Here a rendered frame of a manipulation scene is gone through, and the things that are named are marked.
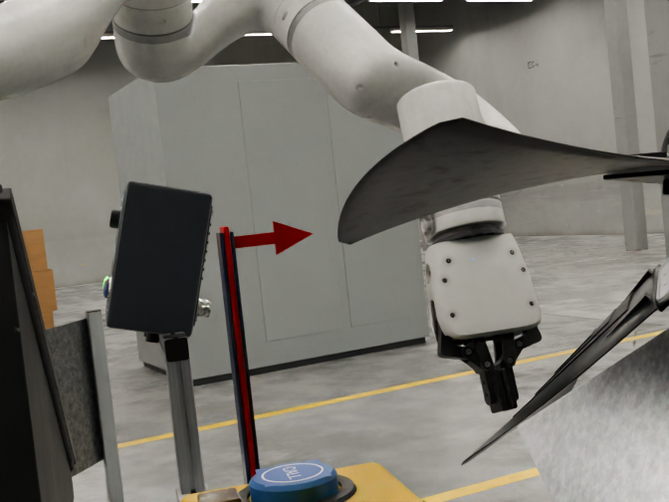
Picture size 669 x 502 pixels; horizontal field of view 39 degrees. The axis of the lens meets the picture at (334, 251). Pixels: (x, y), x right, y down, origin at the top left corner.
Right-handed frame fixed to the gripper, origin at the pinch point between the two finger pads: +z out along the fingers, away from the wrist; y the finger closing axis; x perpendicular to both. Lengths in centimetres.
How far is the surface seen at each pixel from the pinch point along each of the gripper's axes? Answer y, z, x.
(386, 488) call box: -25, 7, -46
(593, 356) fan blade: 3.7, -0.6, -13.3
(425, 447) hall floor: 99, -4, 353
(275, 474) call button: -29, 5, -44
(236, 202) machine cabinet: 60, -202, 564
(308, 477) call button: -28, 5, -46
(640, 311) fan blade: 7.3, -3.4, -16.2
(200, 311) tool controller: -24.2, -19.4, 37.2
